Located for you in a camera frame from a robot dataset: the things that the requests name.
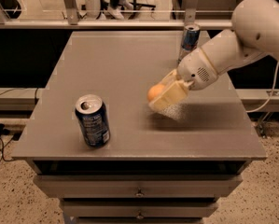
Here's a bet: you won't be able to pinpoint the blue pepsi can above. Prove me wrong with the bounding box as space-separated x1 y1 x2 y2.
75 94 110 147

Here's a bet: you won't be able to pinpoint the red bull can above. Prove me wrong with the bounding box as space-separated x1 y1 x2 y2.
178 23 200 62

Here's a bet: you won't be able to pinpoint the white cylindrical post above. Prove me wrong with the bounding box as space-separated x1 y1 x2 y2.
85 0 106 20

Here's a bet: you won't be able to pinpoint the drawer knob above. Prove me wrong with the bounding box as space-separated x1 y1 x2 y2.
136 212 145 220
135 189 145 198

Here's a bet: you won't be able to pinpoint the metal railing bar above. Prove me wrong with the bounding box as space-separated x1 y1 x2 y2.
0 18 236 30

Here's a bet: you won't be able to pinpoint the orange fruit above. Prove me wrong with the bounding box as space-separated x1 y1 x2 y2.
147 84 165 102

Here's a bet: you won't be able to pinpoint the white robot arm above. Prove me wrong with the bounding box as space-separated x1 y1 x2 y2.
147 0 279 112

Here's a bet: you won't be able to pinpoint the lower drawer knob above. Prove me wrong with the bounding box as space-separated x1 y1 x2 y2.
136 212 145 220

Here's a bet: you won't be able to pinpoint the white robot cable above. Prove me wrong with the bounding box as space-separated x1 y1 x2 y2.
244 61 279 114

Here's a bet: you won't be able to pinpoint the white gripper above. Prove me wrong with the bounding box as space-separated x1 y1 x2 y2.
149 48 219 112

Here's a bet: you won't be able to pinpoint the upper drawer knob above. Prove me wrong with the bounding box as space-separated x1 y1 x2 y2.
135 189 145 198

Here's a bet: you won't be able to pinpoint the grey drawer cabinet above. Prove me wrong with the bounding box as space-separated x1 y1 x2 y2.
13 31 266 224

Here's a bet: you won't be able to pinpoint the person's white shoes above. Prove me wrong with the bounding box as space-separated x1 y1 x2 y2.
107 0 133 20

